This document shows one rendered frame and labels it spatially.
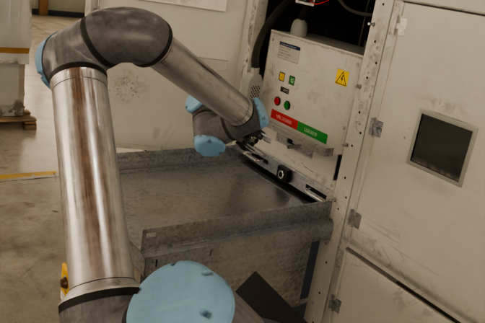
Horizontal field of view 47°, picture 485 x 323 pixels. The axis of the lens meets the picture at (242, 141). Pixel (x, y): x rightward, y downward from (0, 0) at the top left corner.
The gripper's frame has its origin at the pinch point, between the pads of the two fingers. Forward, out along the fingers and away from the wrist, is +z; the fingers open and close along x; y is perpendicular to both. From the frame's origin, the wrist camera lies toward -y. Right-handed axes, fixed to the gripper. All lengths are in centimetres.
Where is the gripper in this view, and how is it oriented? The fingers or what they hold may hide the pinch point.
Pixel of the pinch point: (263, 145)
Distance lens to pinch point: 194.8
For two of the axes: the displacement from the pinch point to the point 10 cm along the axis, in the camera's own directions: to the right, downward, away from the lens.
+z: 6.3, 4.3, 6.5
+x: 5.4, -8.4, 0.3
